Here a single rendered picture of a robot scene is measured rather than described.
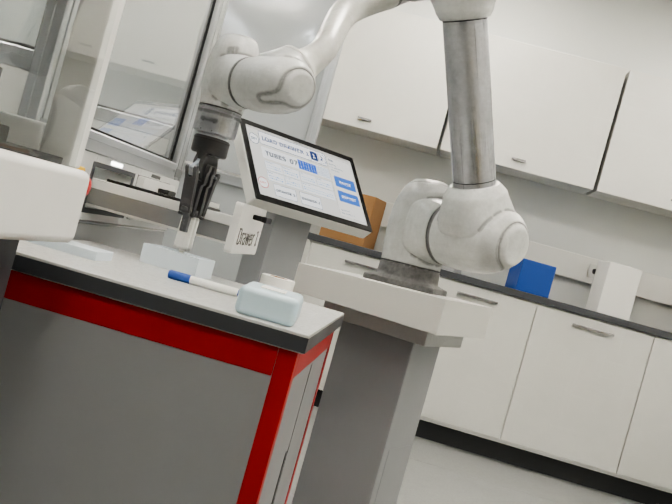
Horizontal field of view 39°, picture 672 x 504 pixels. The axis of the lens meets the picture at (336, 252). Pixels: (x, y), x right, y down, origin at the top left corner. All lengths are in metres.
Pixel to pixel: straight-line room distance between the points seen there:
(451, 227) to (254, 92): 0.63
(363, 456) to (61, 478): 0.98
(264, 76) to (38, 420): 0.74
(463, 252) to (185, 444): 0.96
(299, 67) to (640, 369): 3.67
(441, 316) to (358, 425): 0.38
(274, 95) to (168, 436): 0.67
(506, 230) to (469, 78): 0.35
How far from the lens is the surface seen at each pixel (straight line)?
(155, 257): 1.91
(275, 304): 1.43
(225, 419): 1.45
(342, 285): 2.21
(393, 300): 2.16
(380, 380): 2.31
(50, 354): 1.51
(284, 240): 3.12
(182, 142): 2.68
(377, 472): 2.33
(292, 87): 1.77
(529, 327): 5.07
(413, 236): 2.30
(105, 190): 2.10
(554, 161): 5.46
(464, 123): 2.16
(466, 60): 2.14
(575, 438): 5.17
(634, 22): 6.04
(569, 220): 5.81
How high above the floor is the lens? 0.91
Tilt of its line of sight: 1 degrees down
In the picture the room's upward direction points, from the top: 16 degrees clockwise
